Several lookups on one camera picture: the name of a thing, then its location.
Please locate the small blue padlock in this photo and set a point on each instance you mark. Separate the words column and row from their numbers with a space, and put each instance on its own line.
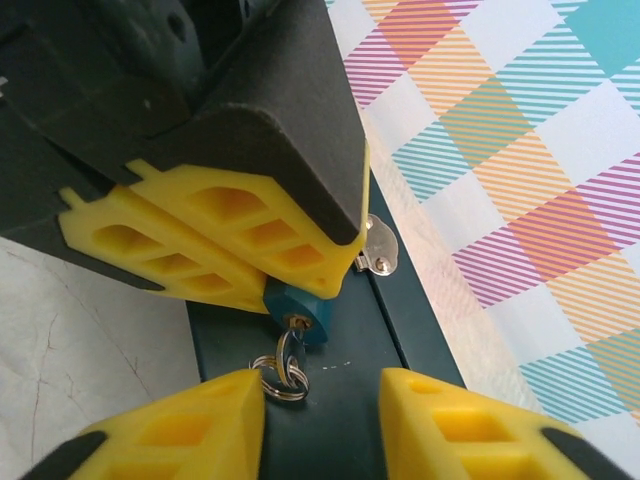
column 306, row 312

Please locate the silver box hasp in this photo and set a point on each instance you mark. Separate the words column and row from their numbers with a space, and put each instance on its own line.
column 382, row 245

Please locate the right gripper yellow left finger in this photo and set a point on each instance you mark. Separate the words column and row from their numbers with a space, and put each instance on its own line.
column 200, row 430

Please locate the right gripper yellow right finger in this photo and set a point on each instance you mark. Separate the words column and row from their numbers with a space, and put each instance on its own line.
column 475, row 435

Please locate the starry night print box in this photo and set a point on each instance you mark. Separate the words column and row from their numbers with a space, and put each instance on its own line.
column 350, row 325

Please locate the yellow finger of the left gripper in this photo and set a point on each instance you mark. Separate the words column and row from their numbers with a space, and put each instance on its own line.
column 280, row 175
column 150, row 250

